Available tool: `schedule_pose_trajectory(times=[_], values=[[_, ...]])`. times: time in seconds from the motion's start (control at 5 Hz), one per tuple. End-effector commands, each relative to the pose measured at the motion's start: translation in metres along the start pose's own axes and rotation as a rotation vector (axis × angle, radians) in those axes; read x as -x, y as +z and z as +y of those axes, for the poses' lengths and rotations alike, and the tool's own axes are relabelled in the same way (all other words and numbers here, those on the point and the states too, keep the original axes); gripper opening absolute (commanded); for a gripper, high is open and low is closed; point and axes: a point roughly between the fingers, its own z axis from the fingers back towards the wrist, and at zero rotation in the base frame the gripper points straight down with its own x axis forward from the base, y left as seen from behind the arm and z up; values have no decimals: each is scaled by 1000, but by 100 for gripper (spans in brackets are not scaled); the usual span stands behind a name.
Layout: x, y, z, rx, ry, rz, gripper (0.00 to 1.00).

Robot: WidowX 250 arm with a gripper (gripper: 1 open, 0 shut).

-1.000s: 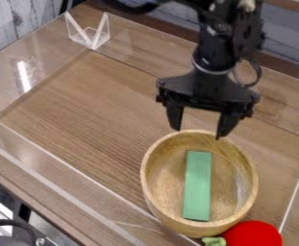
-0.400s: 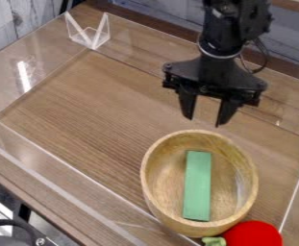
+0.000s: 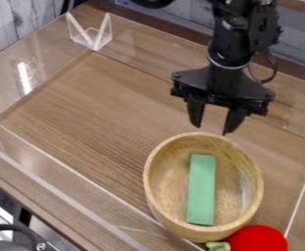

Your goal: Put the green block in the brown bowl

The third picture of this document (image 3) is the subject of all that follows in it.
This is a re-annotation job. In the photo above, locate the clear acrylic enclosure wall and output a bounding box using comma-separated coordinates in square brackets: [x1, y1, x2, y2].
[0, 125, 203, 251]

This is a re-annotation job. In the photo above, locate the black metal table bracket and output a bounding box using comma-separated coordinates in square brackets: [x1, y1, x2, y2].
[11, 206, 58, 251]

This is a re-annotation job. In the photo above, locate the green rectangular block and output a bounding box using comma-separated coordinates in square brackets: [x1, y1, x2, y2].
[186, 154, 215, 226]

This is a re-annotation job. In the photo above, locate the red round plush toy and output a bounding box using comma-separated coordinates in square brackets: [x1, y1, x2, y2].
[226, 226, 287, 251]

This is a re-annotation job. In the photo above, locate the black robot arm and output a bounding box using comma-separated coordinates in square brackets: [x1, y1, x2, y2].
[169, 0, 281, 134]

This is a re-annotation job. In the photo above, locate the clear acrylic corner bracket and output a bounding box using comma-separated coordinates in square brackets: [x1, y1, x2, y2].
[65, 13, 112, 51]

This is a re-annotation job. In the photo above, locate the black cable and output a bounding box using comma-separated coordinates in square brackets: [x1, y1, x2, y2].
[0, 224, 40, 251]

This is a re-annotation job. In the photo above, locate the small green toy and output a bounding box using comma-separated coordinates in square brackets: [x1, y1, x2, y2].
[206, 242, 230, 251]

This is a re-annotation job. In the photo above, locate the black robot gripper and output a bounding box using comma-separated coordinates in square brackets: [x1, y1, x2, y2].
[169, 66, 274, 134]

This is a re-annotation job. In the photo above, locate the brown wooden bowl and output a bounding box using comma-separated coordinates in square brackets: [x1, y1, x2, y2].
[143, 132, 265, 243]

